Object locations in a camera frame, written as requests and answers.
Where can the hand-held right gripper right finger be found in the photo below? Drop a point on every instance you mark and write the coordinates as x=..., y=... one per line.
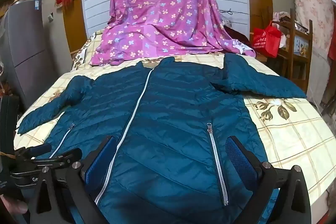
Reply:
x=241, y=161

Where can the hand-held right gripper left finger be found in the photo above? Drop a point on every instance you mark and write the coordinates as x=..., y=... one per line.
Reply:
x=101, y=161

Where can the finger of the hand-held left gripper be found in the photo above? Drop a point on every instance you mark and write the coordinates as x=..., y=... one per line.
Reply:
x=36, y=151
x=65, y=155

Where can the teal quilted jacket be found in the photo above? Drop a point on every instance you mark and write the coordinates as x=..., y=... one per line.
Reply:
x=170, y=121

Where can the person's left hand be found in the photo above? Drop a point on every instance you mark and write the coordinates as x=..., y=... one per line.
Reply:
x=15, y=208

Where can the bed with floral checked sheet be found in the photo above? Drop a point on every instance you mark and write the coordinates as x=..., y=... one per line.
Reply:
x=288, y=129

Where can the grey refrigerator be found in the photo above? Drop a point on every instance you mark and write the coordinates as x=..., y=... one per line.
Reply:
x=26, y=43

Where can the red shopping bag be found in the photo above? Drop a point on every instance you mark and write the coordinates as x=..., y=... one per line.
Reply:
x=265, y=40

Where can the colourful picture box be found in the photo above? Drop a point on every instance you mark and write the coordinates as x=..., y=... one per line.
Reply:
x=301, y=46

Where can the red hanging cloth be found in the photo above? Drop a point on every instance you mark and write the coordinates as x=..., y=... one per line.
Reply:
x=332, y=49

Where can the pink cloth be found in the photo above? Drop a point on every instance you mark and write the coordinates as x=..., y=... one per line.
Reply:
x=280, y=16

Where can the purple floral sheet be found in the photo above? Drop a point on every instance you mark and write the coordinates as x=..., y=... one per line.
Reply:
x=162, y=16

